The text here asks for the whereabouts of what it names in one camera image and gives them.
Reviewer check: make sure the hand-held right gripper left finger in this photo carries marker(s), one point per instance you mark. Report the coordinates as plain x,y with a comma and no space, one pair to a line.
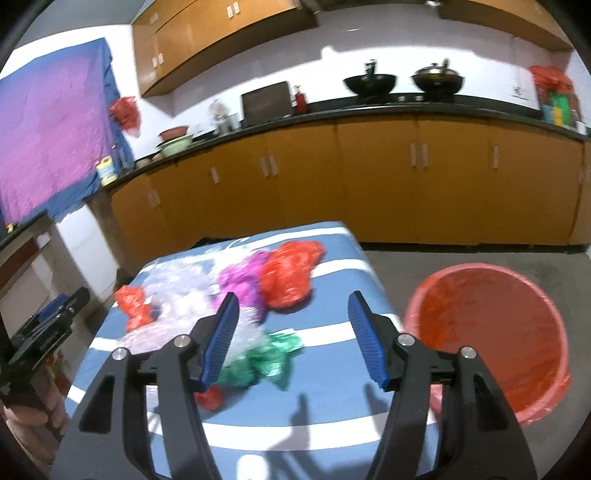
221,337

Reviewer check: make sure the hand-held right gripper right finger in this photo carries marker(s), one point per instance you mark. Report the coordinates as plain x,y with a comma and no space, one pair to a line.
367,341

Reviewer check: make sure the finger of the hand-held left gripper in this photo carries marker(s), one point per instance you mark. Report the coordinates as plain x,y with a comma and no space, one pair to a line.
64,307

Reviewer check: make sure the clear bubble wrap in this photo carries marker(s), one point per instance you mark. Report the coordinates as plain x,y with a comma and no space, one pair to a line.
247,332

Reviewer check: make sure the green plastic bag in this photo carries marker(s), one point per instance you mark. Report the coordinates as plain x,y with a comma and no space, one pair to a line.
268,355

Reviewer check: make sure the pink plastic bag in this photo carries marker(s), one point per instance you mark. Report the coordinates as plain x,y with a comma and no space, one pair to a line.
240,277

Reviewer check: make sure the translucent plastic bag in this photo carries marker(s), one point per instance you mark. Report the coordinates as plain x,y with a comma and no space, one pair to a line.
157,334

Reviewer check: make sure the large red plastic bag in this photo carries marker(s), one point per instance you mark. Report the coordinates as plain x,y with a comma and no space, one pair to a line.
288,277

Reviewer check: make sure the red wastebasket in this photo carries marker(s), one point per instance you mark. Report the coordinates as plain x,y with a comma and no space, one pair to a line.
489,332

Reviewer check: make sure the person's left hand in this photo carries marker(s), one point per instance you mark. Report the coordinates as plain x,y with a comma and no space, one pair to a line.
48,410

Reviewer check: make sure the clear plastic bags pile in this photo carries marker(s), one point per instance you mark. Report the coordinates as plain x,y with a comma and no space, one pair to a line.
184,286

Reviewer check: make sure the tiny red plastic scrap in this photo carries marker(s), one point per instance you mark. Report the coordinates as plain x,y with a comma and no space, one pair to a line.
211,399

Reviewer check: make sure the blue white striped tablecloth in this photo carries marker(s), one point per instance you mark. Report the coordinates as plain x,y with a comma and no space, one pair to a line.
332,286

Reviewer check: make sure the small red plastic bag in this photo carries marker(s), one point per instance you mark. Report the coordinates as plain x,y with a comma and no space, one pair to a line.
134,304

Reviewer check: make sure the yellow detergent bottle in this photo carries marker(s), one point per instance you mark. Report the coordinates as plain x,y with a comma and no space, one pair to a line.
107,171

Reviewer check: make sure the wooden base cabinets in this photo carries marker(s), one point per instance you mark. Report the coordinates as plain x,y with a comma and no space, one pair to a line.
369,184

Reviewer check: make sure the purple blue hanging cloth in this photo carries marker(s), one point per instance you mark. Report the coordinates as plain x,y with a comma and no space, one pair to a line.
46,129

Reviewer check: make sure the green basin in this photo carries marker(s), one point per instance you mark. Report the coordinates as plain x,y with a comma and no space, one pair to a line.
174,146

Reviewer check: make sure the red hanging plastic bag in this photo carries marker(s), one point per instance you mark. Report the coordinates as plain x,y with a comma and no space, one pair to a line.
123,113

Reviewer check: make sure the red basin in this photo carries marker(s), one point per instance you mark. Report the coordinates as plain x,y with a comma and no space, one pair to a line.
174,134

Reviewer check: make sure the glass jar with plastic cover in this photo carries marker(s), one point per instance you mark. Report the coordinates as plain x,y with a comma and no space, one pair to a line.
222,117

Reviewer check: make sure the black kitchen countertop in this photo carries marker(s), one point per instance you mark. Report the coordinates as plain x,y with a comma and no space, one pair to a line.
323,113

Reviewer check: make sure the dark cutting board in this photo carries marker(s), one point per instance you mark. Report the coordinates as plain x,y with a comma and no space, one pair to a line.
267,104

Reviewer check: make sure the gas stove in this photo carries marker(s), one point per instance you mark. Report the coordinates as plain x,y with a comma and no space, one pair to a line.
404,98

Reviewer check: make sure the red bottle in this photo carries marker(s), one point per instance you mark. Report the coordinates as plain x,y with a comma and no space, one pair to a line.
301,102

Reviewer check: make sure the black open wok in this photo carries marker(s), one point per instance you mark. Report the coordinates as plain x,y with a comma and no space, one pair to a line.
369,84

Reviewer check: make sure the black wok with lid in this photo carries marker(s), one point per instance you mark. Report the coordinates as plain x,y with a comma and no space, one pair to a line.
437,81

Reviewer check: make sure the red bag with packets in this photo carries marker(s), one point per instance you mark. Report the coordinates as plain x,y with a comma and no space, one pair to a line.
554,92

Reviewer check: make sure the white wall socket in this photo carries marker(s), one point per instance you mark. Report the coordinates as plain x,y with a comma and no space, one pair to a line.
519,91

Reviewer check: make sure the long wooden wall cabinet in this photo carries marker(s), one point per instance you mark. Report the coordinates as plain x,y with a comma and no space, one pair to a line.
207,37

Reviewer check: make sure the short wooden wall cabinet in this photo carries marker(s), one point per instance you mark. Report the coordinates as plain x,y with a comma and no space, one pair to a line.
508,18

